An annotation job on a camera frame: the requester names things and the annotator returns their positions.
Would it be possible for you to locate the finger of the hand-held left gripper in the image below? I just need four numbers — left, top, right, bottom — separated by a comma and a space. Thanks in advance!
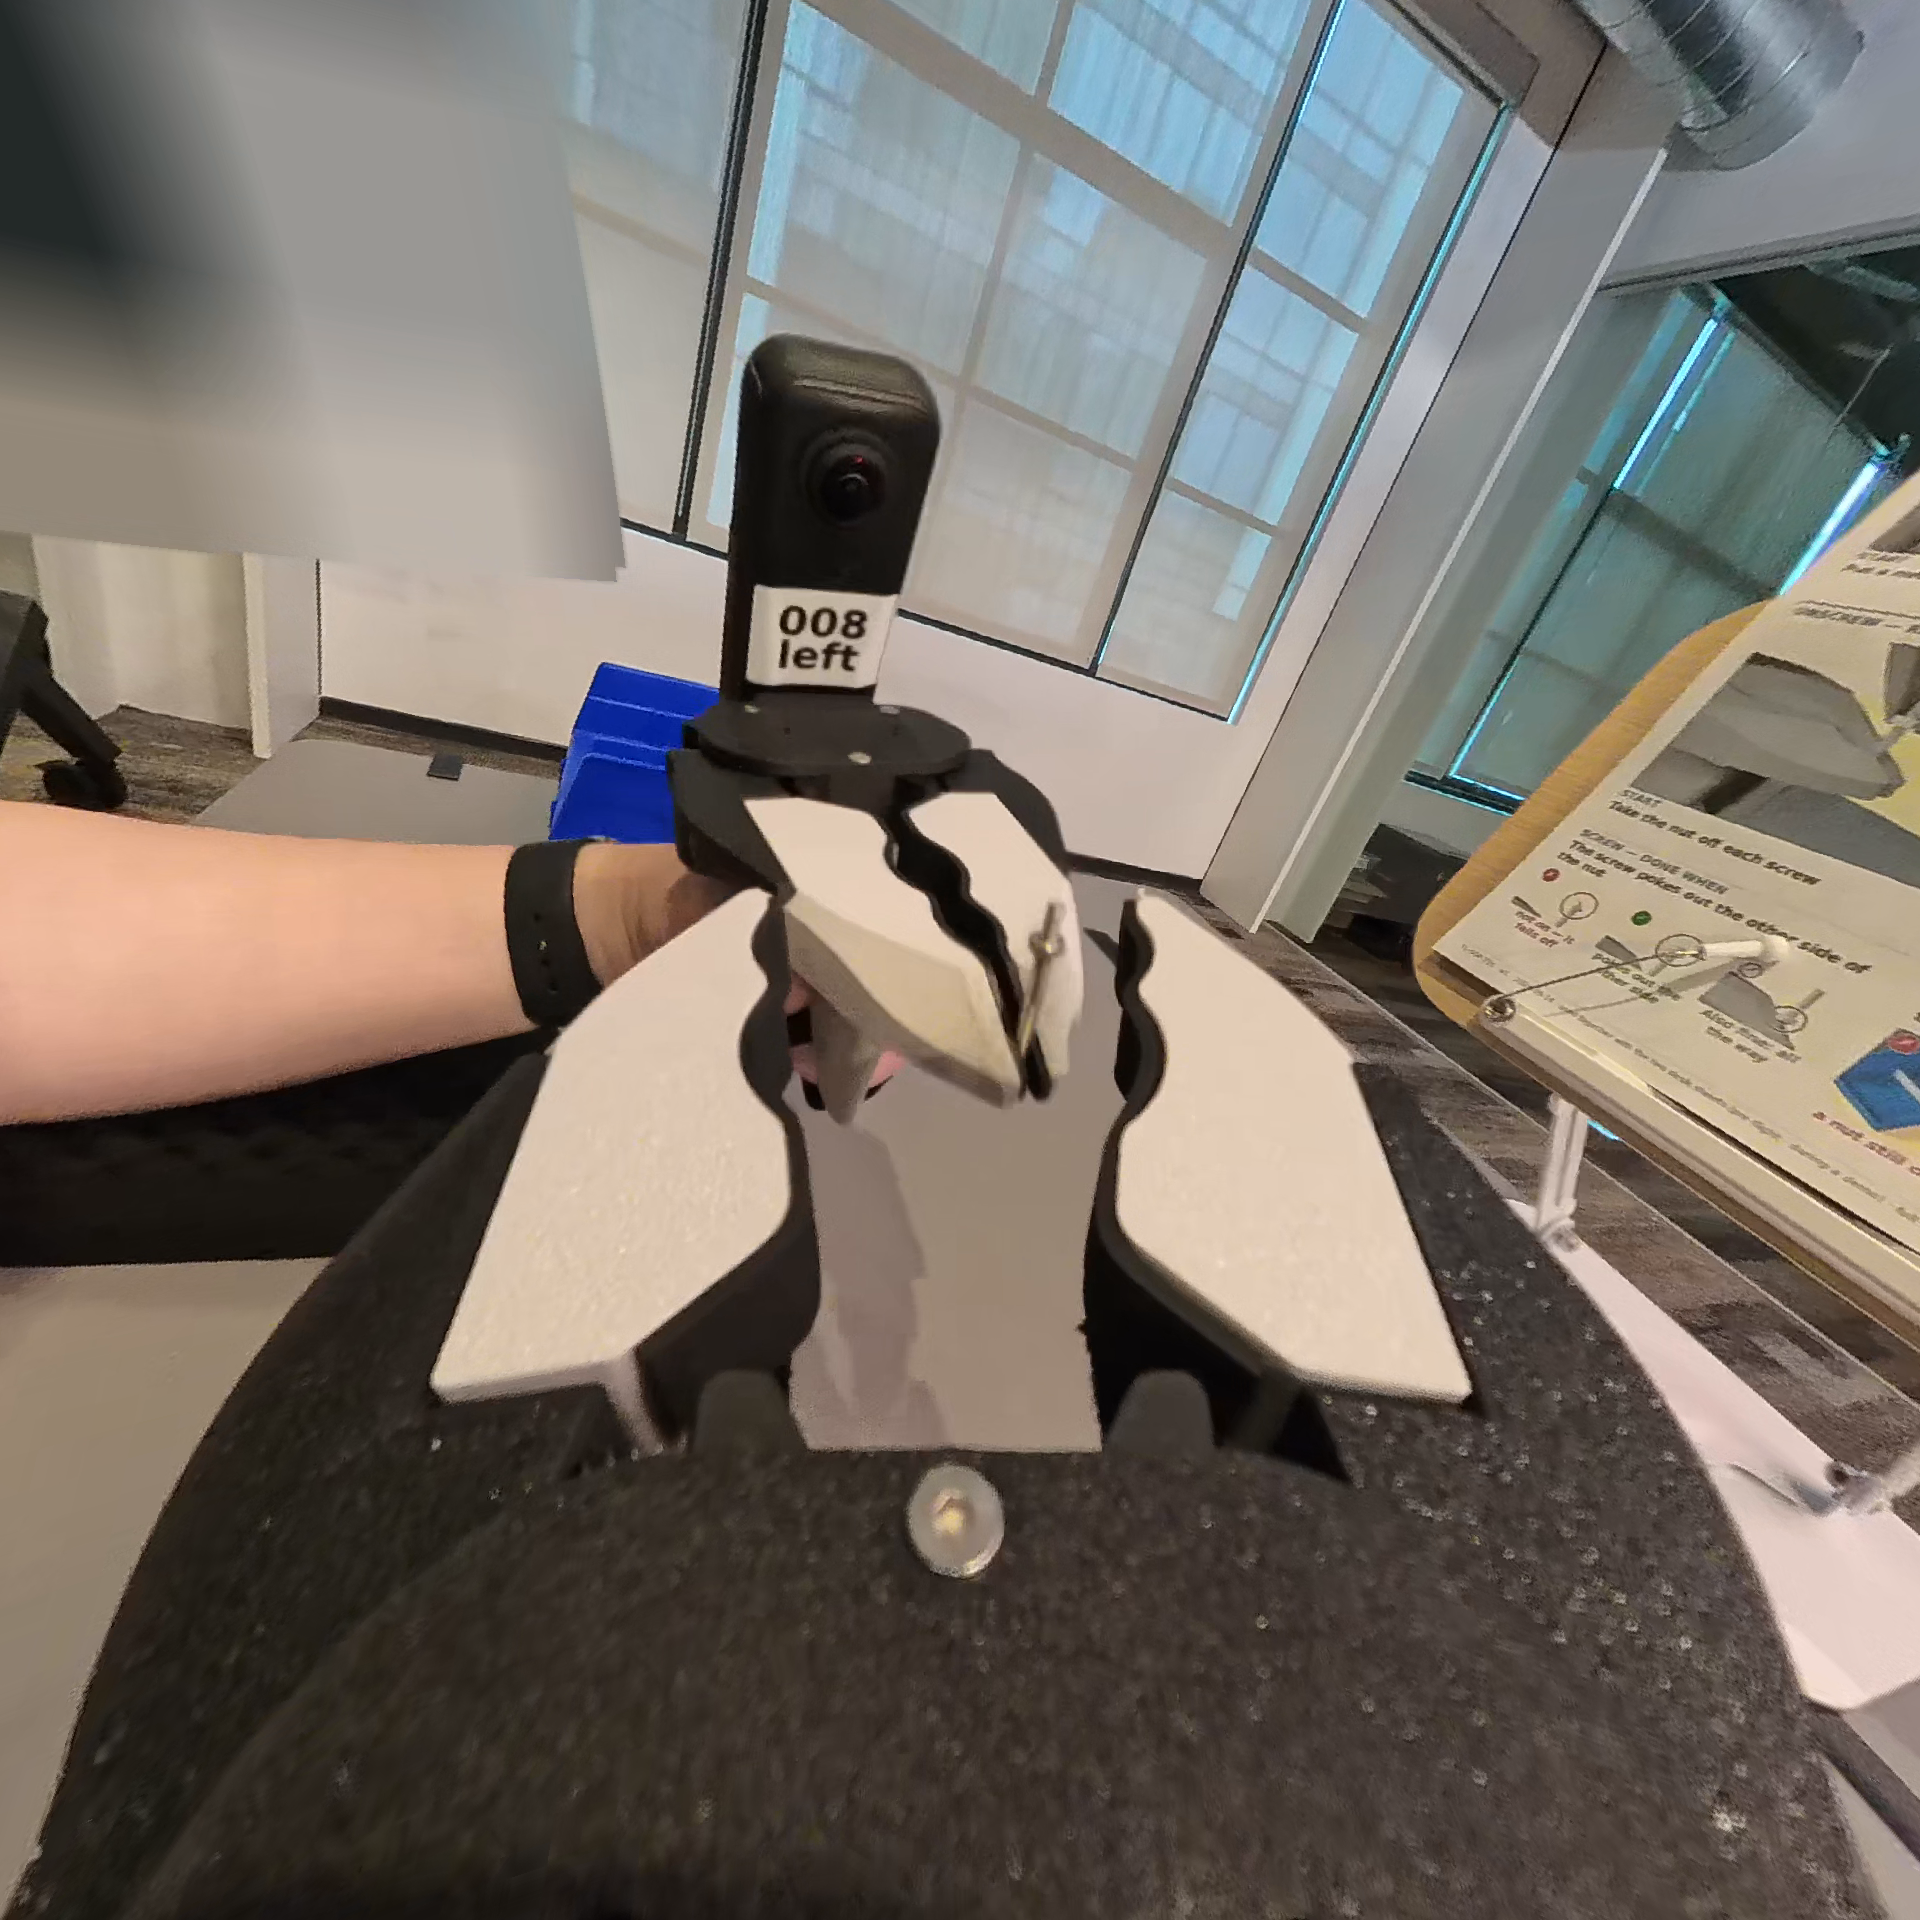
896, 791, 1085, 1096
743, 791, 1050, 1127

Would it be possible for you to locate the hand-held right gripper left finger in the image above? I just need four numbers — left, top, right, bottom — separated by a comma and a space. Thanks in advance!
429, 893, 824, 1455

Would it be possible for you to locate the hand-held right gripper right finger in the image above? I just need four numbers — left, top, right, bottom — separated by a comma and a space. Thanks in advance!
1087, 888, 1475, 1413

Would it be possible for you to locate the metal screw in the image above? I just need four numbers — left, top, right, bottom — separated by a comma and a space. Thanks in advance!
1011, 908, 1071, 1060

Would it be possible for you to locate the blue plastic bin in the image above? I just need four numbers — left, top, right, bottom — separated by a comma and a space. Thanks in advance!
545, 660, 723, 846

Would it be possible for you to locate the person's left forearm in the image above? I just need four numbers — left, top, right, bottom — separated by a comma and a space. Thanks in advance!
0, 803, 518, 1127

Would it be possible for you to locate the grey desk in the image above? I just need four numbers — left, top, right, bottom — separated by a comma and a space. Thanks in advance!
0, 727, 1920, 1920

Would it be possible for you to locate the person's left hand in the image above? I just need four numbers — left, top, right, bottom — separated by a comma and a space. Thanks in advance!
575, 838, 750, 995

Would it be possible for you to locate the black wrist band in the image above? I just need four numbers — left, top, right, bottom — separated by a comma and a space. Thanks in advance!
502, 838, 608, 1031

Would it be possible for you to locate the large gridded window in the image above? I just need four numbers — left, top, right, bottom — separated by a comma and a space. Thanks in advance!
681, 0, 1509, 718

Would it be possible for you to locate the black wrist rest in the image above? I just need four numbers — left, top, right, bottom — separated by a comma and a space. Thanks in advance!
0, 1048, 547, 1271

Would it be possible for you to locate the printed instruction sheet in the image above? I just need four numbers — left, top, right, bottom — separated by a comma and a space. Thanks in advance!
1430, 510, 1920, 1258

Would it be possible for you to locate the glass partition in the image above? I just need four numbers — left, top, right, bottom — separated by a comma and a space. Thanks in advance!
1410, 246, 1920, 815

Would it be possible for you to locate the silver ventilation duct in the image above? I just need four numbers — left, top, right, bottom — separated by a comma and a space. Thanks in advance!
1581, 0, 1871, 168

